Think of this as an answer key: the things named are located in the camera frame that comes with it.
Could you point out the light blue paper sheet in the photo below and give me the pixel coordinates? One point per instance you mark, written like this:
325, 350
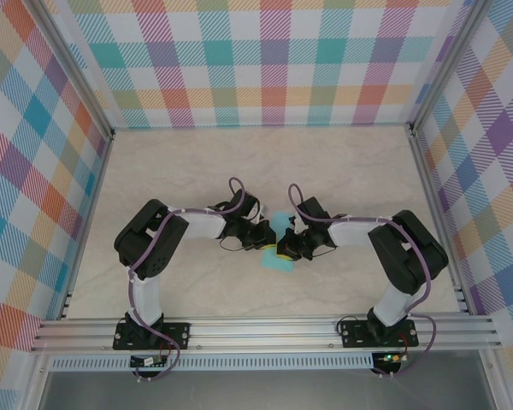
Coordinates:
273, 262

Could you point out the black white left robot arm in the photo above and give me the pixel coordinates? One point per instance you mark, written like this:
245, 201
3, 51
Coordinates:
149, 243

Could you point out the grey metal sheet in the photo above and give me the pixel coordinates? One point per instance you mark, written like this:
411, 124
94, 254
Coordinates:
261, 390

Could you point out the aluminium mounting rail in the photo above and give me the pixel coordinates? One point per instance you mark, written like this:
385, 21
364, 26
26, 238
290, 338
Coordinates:
261, 335

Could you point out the aluminium frame post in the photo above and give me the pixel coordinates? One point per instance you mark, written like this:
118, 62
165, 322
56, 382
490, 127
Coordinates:
74, 72
449, 64

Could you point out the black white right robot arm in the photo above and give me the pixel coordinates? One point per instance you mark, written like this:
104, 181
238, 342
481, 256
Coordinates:
406, 256

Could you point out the aluminium side rail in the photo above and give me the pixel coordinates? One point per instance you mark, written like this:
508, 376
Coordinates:
85, 222
438, 222

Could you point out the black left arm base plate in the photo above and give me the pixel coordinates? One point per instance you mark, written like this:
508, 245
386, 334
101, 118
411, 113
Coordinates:
179, 335

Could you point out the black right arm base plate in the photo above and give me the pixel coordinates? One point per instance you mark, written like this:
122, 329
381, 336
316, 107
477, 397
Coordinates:
355, 333

